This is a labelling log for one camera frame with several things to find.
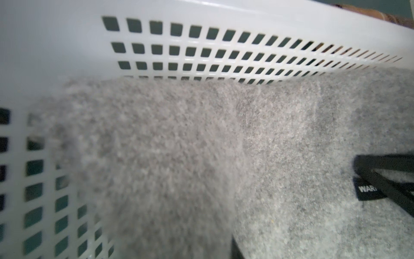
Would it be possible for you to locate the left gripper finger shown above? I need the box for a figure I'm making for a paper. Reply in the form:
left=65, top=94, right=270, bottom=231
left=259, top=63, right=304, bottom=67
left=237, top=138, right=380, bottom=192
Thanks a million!
left=231, top=236, right=245, bottom=259

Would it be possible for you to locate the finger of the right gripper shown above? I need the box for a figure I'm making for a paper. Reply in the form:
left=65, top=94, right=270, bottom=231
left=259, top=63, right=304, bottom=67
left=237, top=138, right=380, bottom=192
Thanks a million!
left=353, top=154, right=414, bottom=216

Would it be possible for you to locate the grey scarf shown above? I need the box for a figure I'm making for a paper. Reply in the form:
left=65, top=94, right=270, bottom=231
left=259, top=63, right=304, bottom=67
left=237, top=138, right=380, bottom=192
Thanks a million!
left=34, top=68, right=414, bottom=259

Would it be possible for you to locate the brown plaid fringed scarf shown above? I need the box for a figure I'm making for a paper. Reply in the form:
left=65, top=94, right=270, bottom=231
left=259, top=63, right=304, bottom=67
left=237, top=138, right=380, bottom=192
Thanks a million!
left=332, top=4, right=414, bottom=29

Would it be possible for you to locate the white plastic basket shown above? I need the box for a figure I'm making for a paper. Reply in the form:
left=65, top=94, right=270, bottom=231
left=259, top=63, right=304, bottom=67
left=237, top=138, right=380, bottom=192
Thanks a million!
left=1, top=1, right=414, bottom=259

